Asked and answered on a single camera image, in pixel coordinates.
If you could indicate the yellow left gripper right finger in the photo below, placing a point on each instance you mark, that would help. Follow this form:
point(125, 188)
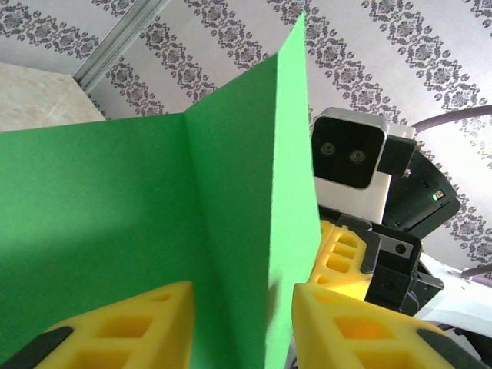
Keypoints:
point(326, 346)

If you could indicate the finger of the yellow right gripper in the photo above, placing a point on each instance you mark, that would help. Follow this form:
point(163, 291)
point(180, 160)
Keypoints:
point(338, 269)

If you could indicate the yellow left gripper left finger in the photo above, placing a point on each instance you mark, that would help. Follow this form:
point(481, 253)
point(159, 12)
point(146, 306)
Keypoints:
point(153, 346)

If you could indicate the green paper sheet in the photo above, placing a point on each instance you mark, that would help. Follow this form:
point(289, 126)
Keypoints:
point(134, 192)

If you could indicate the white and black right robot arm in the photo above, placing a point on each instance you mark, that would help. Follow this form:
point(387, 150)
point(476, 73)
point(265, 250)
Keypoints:
point(461, 303)

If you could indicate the aluminium frame post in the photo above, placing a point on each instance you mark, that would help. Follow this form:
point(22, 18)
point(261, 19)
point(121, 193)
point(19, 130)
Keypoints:
point(115, 42)

